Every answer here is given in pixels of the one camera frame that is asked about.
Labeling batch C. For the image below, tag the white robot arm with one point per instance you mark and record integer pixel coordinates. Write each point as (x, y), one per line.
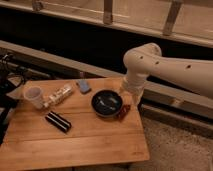
(147, 60)

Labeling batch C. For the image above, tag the black rectangular case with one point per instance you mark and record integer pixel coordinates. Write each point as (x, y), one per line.
(58, 121)

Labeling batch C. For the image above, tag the black ceramic bowl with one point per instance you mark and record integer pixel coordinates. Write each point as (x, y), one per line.
(106, 103)

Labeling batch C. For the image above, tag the white rectangular box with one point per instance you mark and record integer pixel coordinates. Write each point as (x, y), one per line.
(58, 96)

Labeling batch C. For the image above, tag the translucent plastic cup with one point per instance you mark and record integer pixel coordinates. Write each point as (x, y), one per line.
(35, 96)

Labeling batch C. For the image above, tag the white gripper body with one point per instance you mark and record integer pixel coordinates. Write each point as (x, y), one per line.
(134, 84)

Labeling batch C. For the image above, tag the black tripod stand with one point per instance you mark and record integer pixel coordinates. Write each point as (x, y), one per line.
(12, 80)

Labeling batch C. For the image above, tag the blue sponge block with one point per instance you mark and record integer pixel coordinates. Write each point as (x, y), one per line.
(83, 86)

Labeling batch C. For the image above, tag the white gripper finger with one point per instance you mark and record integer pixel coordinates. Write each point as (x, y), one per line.
(136, 99)

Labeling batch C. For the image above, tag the small red-brown object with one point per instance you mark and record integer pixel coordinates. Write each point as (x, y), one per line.
(123, 112)

